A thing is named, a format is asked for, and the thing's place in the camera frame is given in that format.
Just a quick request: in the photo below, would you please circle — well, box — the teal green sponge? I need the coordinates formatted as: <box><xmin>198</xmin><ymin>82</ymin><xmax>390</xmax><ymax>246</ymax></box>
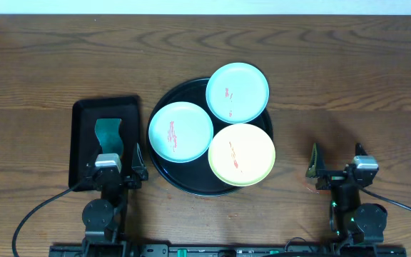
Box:
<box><xmin>94</xmin><ymin>119</ymin><xmax>124</xmax><ymax>157</ymax></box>

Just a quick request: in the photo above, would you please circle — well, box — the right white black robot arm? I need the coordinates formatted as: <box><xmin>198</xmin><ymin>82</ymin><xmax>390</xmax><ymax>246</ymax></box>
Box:
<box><xmin>305</xmin><ymin>143</ymin><xmax>387</xmax><ymax>256</ymax></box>

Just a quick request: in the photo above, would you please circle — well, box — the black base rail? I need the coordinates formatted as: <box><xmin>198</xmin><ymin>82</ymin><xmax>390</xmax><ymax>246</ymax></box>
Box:
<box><xmin>49</xmin><ymin>244</ymin><xmax>407</xmax><ymax>257</ymax></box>

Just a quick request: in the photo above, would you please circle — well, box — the rectangular black tray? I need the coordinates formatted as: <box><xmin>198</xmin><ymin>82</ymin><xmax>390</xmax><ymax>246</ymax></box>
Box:
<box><xmin>68</xmin><ymin>95</ymin><xmax>141</xmax><ymax>187</ymax></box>

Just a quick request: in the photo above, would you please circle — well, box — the light blue plate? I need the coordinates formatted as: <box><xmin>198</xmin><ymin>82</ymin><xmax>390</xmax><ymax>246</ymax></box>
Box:
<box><xmin>148</xmin><ymin>101</ymin><xmax>214</xmax><ymax>163</ymax></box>
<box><xmin>205</xmin><ymin>62</ymin><xmax>270</xmax><ymax>124</ymax></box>

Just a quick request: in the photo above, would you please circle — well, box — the light blue plate top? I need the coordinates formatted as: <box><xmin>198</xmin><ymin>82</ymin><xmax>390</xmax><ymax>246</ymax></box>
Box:
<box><xmin>205</xmin><ymin>62</ymin><xmax>270</xmax><ymax>124</ymax></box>

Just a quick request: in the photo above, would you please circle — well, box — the yellow plate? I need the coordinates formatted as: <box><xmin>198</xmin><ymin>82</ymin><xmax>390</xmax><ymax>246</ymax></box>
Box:
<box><xmin>208</xmin><ymin>124</ymin><xmax>275</xmax><ymax>187</ymax></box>

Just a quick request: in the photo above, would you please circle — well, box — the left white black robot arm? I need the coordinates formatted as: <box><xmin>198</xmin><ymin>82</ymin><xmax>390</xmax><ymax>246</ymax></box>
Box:
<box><xmin>80</xmin><ymin>143</ymin><xmax>148</xmax><ymax>257</ymax></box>

